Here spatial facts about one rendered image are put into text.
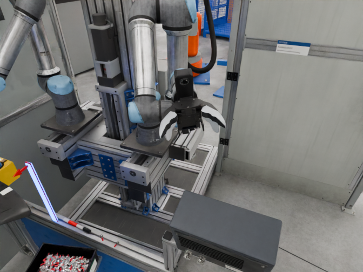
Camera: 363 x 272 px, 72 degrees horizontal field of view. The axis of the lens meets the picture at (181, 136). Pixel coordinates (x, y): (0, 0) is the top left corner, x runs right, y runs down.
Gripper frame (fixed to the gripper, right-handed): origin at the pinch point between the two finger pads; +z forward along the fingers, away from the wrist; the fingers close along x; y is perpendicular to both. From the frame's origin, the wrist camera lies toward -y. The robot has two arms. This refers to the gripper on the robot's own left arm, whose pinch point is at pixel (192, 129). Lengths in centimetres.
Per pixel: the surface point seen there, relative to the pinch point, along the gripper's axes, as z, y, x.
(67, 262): -5, 54, 53
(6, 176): -35, 32, 78
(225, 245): 15.1, 23.5, -3.2
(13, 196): -12, 23, 59
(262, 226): 12.1, 22.9, -13.0
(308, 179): -96, 139, -97
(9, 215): -5, 24, 58
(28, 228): -37, 71, 89
